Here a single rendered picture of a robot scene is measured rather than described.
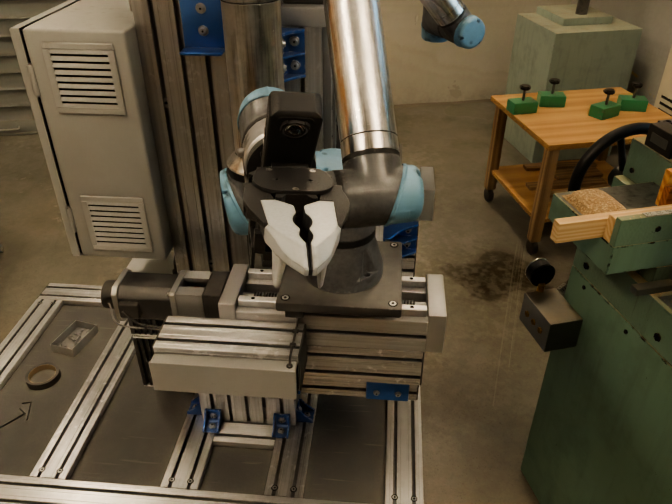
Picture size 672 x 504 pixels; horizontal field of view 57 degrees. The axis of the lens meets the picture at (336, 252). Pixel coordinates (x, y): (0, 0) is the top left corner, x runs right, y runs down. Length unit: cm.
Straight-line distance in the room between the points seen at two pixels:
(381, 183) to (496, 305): 176
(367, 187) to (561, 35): 276
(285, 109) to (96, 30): 71
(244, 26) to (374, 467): 110
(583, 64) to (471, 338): 178
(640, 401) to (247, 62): 97
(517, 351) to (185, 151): 146
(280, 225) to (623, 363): 101
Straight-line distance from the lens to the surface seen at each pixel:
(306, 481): 160
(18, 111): 430
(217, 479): 163
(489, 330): 237
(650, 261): 127
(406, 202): 77
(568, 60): 352
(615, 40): 363
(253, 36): 94
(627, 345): 137
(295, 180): 55
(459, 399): 209
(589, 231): 120
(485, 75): 447
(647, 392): 135
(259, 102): 72
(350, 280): 111
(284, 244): 47
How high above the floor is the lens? 150
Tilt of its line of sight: 33 degrees down
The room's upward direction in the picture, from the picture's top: straight up
